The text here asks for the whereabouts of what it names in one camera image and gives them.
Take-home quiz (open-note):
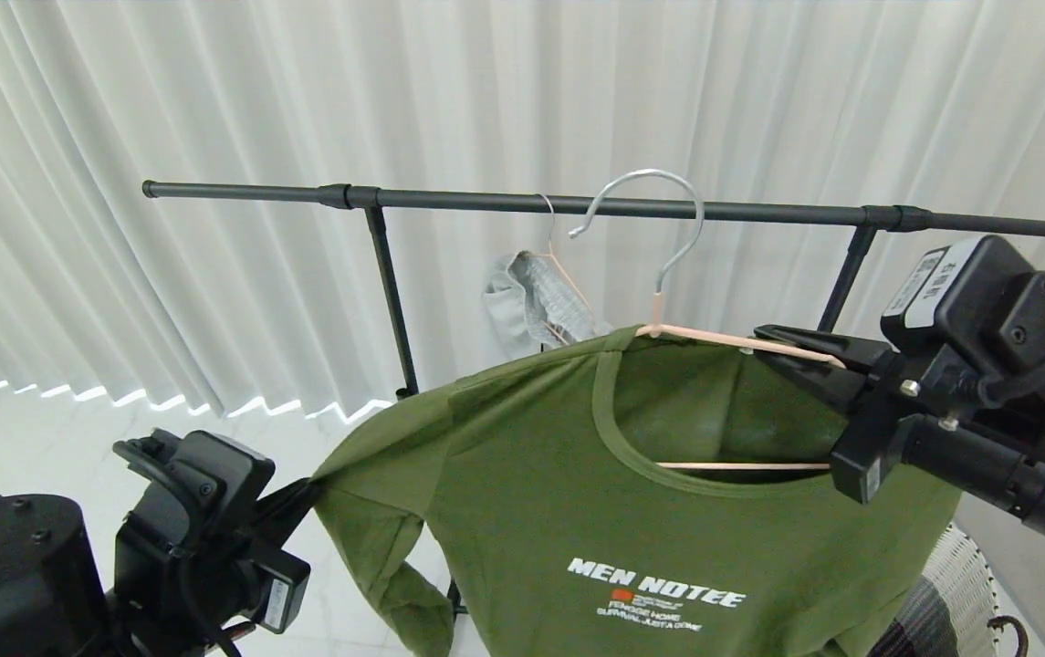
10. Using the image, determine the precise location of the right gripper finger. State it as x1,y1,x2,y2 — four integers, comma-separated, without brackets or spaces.
753,324,894,370
757,351,870,419

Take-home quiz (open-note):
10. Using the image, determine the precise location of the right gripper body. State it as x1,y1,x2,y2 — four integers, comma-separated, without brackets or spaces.
830,351,1045,537

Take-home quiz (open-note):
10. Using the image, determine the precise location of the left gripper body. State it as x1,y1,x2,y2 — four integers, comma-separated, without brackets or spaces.
111,525,312,644

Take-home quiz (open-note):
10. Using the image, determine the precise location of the pink clothes hanger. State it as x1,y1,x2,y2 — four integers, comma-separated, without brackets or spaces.
568,169,849,473
536,193,596,348

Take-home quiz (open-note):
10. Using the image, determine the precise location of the green garment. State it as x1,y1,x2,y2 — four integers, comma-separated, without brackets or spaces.
310,324,963,657

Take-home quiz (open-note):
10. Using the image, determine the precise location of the white laundry basket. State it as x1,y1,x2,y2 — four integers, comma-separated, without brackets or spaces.
867,523,1029,657

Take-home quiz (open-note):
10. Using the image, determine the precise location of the black clothes rack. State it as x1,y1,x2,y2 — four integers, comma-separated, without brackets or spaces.
142,180,1045,621

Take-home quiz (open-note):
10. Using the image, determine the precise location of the white curtain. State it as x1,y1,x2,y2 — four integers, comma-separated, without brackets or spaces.
0,0,1045,425

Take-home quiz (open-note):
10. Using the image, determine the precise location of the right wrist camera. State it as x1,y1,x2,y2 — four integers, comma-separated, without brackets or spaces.
881,235,1045,448

